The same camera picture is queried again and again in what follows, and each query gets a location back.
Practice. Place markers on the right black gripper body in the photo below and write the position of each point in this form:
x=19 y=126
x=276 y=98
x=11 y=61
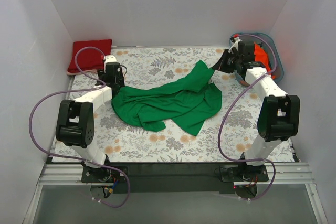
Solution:
x=227 y=61

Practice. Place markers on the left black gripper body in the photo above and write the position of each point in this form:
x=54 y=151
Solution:
x=115 y=87

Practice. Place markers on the green t-shirt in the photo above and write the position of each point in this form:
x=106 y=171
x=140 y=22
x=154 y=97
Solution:
x=188 y=102

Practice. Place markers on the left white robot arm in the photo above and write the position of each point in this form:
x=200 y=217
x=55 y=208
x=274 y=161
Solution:
x=75 y=124

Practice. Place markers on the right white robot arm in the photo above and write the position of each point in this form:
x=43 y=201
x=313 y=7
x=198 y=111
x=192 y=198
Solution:
x=279 y=114

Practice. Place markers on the folded pink cloth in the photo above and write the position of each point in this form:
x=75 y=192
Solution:
x=73 y=71

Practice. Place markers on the orange t-shirt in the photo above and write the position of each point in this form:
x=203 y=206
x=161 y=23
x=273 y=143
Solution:
x=261 y=56

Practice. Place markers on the folded red t-shirt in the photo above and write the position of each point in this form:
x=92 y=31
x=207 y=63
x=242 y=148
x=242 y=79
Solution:
x=90 y=58

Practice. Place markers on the blue plastic bin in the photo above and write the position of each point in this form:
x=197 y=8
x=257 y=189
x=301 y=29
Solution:
x=269 y=47

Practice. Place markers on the floral table mat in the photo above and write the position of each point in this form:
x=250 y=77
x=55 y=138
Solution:
x=229 y=133

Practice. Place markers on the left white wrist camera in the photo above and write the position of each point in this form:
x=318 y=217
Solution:
x=109 y=58

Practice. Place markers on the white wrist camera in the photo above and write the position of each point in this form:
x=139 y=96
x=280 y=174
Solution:
x=237 y=43
x=109 y=58

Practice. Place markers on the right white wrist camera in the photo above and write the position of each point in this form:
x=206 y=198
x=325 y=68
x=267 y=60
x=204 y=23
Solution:
x=237 y=43

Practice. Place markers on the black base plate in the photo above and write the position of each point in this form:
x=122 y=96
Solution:
x=176 y=177

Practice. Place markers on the aluminium frame rail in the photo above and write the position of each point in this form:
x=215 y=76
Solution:
x=71 y=174

